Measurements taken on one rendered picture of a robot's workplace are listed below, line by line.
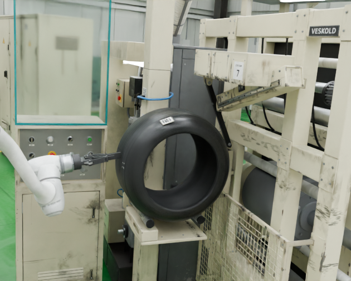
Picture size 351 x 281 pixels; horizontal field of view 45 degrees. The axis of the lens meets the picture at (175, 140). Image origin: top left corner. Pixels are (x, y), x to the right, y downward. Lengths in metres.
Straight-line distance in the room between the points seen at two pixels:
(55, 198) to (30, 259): 1.04
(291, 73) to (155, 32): 0.83
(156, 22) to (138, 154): 0.76
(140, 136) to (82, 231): 1.06
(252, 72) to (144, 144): 0.60
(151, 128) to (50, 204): 0.58
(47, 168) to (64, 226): 0.90
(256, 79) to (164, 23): 0.71
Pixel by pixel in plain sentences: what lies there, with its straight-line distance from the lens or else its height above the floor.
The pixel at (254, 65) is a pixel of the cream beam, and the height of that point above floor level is 1.73.
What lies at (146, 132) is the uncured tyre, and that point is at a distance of 2.04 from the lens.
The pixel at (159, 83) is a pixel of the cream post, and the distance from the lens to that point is 2.41.
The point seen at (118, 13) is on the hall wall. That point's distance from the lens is 12.55.
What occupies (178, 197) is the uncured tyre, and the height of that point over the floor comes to 0.94.
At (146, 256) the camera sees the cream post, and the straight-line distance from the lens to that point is 2.71.
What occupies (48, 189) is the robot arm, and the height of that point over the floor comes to 1.14.
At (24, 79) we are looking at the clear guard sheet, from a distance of 2.66.
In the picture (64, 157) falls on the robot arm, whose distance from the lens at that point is 2.07.
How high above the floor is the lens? 1.78
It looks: 12 degrees down
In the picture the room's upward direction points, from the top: 4 degrees clockwise
